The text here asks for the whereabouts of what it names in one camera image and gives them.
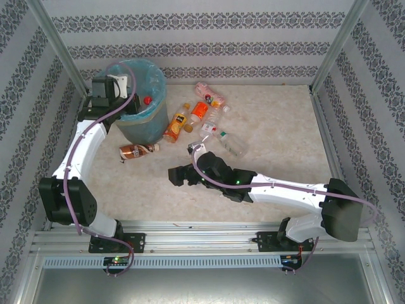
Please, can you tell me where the white slotted cable duct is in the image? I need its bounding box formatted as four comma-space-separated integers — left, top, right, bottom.
42, 255, 283, 269

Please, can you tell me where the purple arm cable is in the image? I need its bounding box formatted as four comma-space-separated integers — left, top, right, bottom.
189, 144, 378, 276
62, 61, 137, 278

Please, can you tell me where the short orange label bottle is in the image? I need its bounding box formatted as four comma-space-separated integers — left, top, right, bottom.
184, 101, 210, 132

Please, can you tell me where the pink printed plastic bottle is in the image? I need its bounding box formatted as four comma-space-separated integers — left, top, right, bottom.
194, 81, 232, 113

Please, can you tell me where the brown coffee drink bottle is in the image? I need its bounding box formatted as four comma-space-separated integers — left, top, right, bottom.
118, 142, 161, 160

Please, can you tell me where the grey plastic waste bin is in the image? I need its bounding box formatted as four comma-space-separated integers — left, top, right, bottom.
93, 59, 169, 144

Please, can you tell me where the grey steel sheet shelf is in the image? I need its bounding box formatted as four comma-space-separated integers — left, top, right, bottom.
18, 267, 392, 304

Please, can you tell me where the clear bottle green neck band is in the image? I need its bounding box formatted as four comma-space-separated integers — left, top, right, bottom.
216, 129, 250, 158

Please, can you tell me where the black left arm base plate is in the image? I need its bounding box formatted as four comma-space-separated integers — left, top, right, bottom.
88, 232, 146, 254

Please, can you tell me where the small black controller board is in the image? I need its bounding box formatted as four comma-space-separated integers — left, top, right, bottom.
103, 256, 131, 267
280, 255, 303, 266

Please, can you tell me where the blue plastic bin liner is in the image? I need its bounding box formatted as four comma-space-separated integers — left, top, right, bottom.
93, 59, 168, 123

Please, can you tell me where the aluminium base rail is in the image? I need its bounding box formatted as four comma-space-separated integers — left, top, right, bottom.
30, 220, 373, 254

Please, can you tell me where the aluminium frame post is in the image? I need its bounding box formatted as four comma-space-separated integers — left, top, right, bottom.
25, 0, 93, 96
309, 0, 371, 94

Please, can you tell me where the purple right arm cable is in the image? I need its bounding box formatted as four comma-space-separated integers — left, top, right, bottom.
189, 144, 378, 276

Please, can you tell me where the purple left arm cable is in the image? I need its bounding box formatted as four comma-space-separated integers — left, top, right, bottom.
62, 61, 137, 278

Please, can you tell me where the clear bottle red white label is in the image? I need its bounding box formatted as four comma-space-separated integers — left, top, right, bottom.
197, 109, 226, 142

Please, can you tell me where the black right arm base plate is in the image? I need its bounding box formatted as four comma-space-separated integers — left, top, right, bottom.
256, 231, 314, 253

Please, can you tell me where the orange juice bottle yellow cap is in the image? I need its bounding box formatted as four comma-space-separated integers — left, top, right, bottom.
162, 103, 192, 144

